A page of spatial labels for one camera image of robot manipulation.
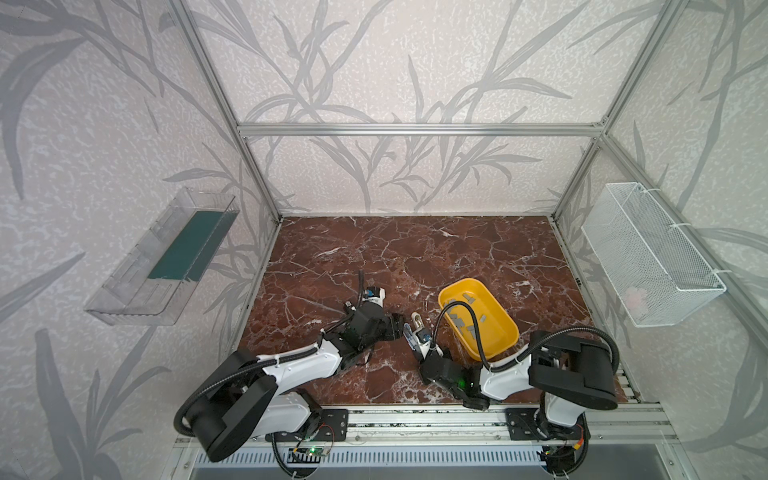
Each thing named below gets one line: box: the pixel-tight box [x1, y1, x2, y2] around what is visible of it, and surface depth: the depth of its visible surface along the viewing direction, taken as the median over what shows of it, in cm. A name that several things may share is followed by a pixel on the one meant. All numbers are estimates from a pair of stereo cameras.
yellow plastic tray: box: [439, 278, 520, 361], surface depth 93 cm
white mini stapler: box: [411, 311, 425, 329], surface depth 88 cm
